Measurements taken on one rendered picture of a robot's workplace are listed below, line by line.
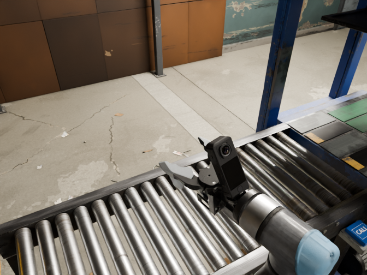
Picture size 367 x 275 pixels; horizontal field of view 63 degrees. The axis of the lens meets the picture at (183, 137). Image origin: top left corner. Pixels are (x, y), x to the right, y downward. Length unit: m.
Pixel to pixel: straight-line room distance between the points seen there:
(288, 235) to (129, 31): 3.50
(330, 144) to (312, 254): 1.07
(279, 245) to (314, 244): 0.05
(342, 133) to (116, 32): 2.83
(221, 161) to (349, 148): 1.08
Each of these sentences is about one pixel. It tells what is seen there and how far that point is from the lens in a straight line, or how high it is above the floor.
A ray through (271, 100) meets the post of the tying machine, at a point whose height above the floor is 0.86.
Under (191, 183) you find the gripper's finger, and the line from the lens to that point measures 0.59.
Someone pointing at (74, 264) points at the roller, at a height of 0.80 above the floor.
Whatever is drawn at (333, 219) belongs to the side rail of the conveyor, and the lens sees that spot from 1.20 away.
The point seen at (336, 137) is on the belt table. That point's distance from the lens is 1.62.
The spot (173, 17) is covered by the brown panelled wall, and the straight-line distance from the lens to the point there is 4.04.
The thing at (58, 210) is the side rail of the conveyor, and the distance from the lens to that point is 1.19.
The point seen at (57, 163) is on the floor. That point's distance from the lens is 2.71.
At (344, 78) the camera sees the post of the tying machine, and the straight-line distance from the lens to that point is 2.12.
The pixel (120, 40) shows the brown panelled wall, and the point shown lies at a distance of 3.83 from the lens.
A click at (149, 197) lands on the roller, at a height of 0.80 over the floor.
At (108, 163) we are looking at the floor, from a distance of 2.58.
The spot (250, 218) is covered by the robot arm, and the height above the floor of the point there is 1.24.
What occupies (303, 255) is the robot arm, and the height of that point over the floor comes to 1.24.
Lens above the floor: 1.65
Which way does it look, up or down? 36 degrees down
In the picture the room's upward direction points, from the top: straight up
